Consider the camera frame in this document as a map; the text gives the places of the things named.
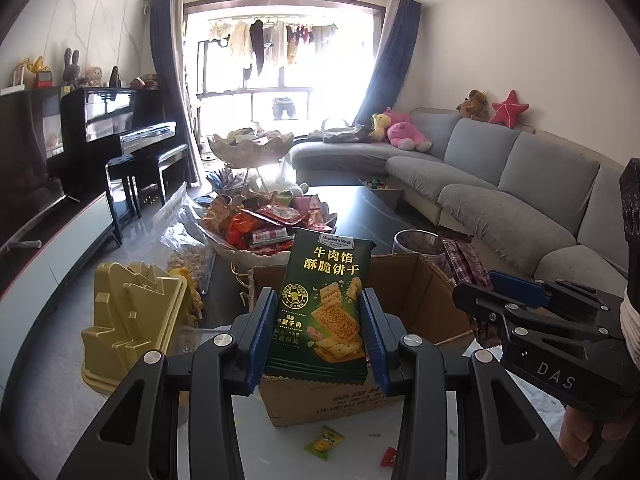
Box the yellow castle-shaped candy container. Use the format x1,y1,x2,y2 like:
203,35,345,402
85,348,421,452
80,261,194,394

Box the black upright piano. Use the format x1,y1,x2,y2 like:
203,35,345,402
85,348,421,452
59,86,179,213

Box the yellow toy figure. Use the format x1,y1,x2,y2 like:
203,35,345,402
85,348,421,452
169,267,204,322

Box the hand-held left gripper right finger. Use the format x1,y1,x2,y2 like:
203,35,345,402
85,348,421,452
359,287,583,480

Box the clear plastic bag of nuts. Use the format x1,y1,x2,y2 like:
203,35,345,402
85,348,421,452
154,182,219,294

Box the pink plush toy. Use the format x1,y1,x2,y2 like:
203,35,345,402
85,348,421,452
382,107,434,152

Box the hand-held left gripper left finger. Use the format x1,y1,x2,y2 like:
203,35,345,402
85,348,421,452
56,287,280,480

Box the person's right hand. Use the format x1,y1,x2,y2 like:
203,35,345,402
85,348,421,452
564,403,639,472

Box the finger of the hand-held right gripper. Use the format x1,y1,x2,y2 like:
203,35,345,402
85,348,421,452
452,282,626,342
487,269,622,318

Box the small yellow-green candy packet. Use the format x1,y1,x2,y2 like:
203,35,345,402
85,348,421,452
304,425,346,460

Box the grey sectional sofa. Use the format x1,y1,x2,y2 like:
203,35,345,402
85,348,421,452
289,107,640,302

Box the hanging denim shorts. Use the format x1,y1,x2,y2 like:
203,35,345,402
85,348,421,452
272,95,297,120

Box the brown cardboard box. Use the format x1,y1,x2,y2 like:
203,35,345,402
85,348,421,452
247,252,476,427

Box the blue curtain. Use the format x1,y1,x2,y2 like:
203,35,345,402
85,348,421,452
149,0,202,187
352,0,422,127

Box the dark green cracker packet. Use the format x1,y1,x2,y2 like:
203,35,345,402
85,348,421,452
263,227,377,381

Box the light patterned table mat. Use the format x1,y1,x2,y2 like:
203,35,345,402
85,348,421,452
187,332,566,480

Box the maroon striped snack packet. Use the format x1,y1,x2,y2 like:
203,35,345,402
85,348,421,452
440,237,503,356

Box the row of hanging clothes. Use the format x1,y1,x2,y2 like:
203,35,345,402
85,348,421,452
207,17,342,79

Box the box of toy blocks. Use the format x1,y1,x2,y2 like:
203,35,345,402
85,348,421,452
355,175,404,194

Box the red star plush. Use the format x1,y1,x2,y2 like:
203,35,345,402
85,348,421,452
488,90,530,127

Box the handled bag on sofa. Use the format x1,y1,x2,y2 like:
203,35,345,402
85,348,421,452
309,117,372,144

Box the glass cup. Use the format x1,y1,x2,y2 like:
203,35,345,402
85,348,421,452
392,229,447,272

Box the brown bear plush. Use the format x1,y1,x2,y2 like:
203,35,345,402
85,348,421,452
455,89,491,122

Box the grey rabbit plush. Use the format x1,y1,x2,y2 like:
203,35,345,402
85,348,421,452
62,48,84,90

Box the flat screen television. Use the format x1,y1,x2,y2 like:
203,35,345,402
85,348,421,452
0,87,69,262

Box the bowl of snacks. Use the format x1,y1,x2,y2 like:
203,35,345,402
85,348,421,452
202,192,339,257

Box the black piano bench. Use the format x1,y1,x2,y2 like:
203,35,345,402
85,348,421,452
105,143,191,234

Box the long television cabinet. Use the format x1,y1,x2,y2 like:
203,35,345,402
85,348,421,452
0,192,124,387

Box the yellow plush toy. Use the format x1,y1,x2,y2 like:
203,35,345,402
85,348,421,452
369,112,392,142

